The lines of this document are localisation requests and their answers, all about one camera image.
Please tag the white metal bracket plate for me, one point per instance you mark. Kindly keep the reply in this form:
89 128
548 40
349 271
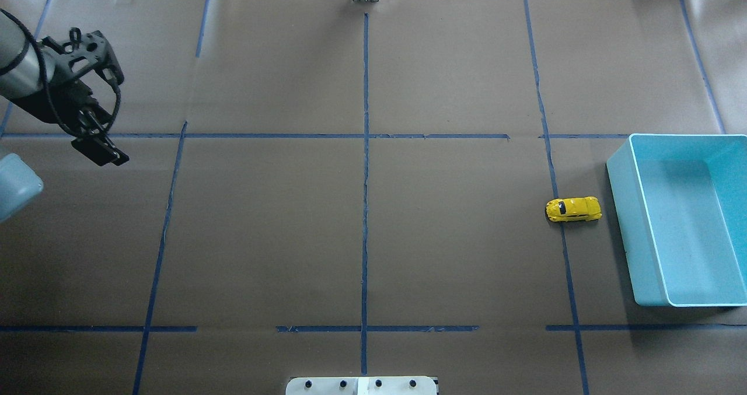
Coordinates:
363 385

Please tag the light blue plastic bin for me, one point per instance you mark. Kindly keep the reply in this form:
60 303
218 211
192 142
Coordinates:
680 202

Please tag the brown paper table cover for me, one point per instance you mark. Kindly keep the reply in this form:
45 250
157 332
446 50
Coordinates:
318 187

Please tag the yellow beetle toy car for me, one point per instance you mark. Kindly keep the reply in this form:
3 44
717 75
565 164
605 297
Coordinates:
573 209

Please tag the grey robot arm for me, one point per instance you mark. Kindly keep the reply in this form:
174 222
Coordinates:
17 81

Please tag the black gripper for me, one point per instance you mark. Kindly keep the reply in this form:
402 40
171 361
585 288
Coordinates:
60 100

